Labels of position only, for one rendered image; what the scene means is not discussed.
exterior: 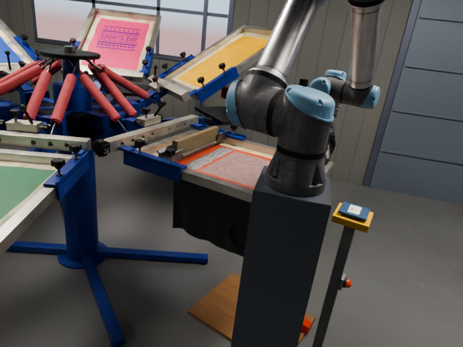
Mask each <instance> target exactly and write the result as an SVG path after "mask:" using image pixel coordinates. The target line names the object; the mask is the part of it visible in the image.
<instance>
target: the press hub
mask: <svg viewBox="0 0 463 347"><path fill-rule="evenodd" d="M38 54H39V55H41V56H46V57H50V58H56V59H61V62H62V72H63V81H57V82H54V83H53V84H52V89H53V97H54V104H52V103H48V102H44V103H42V104H41V105H40V107H49V106H55V105H56V102H57V99H58V97H59V94H60V91H61V88H62V86H63V83H64V80H65V78H66V75H67V74H72V72H73V69H74V67H73V65H72V64H71V63H70V62H69V61H68V59H70V60H71V62H72V63H73V64H74V66H75V64H76V60H96V59H100V57H101V55H100V54H99V53H96V52H89V51H83V50H76V48H75V47H74V46H68V45H65V46H64V47H63V49H40V50H38ZM76 68H77V69H78V71H80V62H79V61H78V63H77V66H76ZM74 75H75V76H76V83H75V85H74V89H73V90H72V94H71V97H70V100H69V103H68V106H67V108H66V111H71V112H72V113H71V114H68V115H67V116H66V120H73V121H74V122H72V123H70V124H69V125H68V126H67V127H73V128H74V132H72V133H71V134H70V135H69V136H73V137H81V138H91V139H94V138H96V136H95V135H94V134H91V133H88V132H84V131H82V129H83V128H87V127H93V125H92V124H89V123H85V122H83V121H82V120H93V119H94V115H91V114H87V113H84V112H82V111H85V110H89V109H90V110H93V111H96V112H100V113H103V114H106V113H105V112H104V111H103V109H102V108H94V109H92V106H93V105H99V104H98V103H96V102H92V95H91V94H90V93H89V92H88V91H87V90H86V88H85V87H84V86H83V84H82V83H81V82H80V80H79V77H80V74H79V73H78V72H77V71H76V69H75V71H74ZM37 113H38V114H47V115H52V113H53V109H39V110H38V112H37ZM93 128H97V129H100V130H103V127H93ZM92 143H93V142H92V141H91V150H89V166H90V168H89V169H88V170H87V171H86V172H85V173H84V174H83V175H82V176H81V177H80V178H79V180H78V181H77V182H76V183H75V184H74V185H73V187H72V188H71V189H70V190H69V191H68V192H67V193H66V194H65V195H64V196H63V197H62V199H63V214H64V222H65V238H66V246H67V254H58V256H57V258H58V261H59V263H60V264H61V265H62V266H64V267H67V268H70V269H84V268H83V264H82V261H81V257H85V256H88V255H91V256H92V259H93V261H94V264H95V265H97V264H99V263H101V262H102V261H103V260H104V259H105V258H106V257H100V256H96V251H97V250H98V248H99V246H103V247H106V245H105V244H104V243H102V242H99V234H98V219H97V203H96V174H95V159H94V151H93V149H94V148H92V146H94V145H93V144H92Z"/></svg>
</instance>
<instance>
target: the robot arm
mask: <svg viewBox="0 0 463 347"><path fill-rule="evenodd" d="M385 1H386V0H348V4H349V5H350V6H351V38H350V55H349V81H345V79H346V73H345V72H343V71H338V70H327V71H326V73H325V76H324V77H319V78H316V79H314V80H313V81H312V82H311V83H310V85H309V87H304V86H301V85H288V84H287V79H288V77H289V74H290V72H291V69H292V67H293V66H294V63H295V61H296V59H297V56H298V54H299V52H300V49H301V47H302V44H303V43H304V41H305V38H306V36H307V34H308V31H309V29H310V27H311V24H312V23H313V20H314V18H315V16H316V13H317V11H318V8H319V7H320V6H323V5H324V4H326V3H327V2H328V0H287V1H286V3H285V5H284V7H283V9H282V12H281V13H280V16H279V18H278V20H277V22H276V24H275V27H274V29H273V31H272V33H271V36H270V38H269V40H268V42H267V44H266V46H265V49H264V51H263V53H262V55H261V57H260V60H259V62H258V64H257V66H256V67H255V68H251V69H250V70H248V71H247V73H246V75H245V78H244V80H240V79H239V80H237V81H235V82H233V83H232V84H231V85H230V87H229V89H228V91H227V96H226V102H225V107H226V112H227V117H228V119H229V120H230V122H231V123H232V124H234V125H235V126H238V127H242V128H243V129H246V130H251V131H254V132H258V133H261V134H265V135H268V136H273V137H276V138H278V142H277V147H276V152H275V154H274V156H273V158H272V159H271V161H270V163H269V165H268V167H267V169H266V171H265V183H266V184H267V185H268V186H269V187H271V188H272V189H274V190H276V191H279V192H281V193H285V194H287V195H291V196H299V197H312V196H318V195H320V194H322V193H323V192H324V191H325V186H326V182H327V181H326V174H325V166H326V165H327V163H328V162H329V161H330V159H331V156H332V153H333V151H334V149H335V147H336V136H334V135H333V134H334V133H335V130H336V124H335V122H334V120H333V119H334V118H336V117H337V113H338V110H339V108H341V106H340V105H339V104H340V103H342V104H346V105H352V106H356V107H359V108H365V109H373V108H374V107H375V106H376V104H377V102H378V99H379V96H380V88H379V87H377V86H375V85H373V78H374V72H375V59H376V52H377V45H378V33H379V26H380V13H381V6H382V4H383V3H384V2H385ZM325 152H326V154H325ZM325 157H326V158H325ZM324 158H325V162H324Z"/></svg>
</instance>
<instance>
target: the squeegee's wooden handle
mask: <svg viewBox="0 0 463 347"><path fill-rule="evenodd" d="M217 135H218V127H217V126H213V127H209V128H207V129H204V130H201V131H199V132H196V133H193V134H190V135H188V136H184V137H182V138H179V139H176V140H173V141H172V149H176V151H178V150H179V149H182V148H183V149H184V150H183V151H182V154H183V153H185V152H187V151H190V150H192V149H195V148H197V147H200V146H201V145H204V144H206V143H209V142H211V141H213V140H216V137H217Z"/></svg>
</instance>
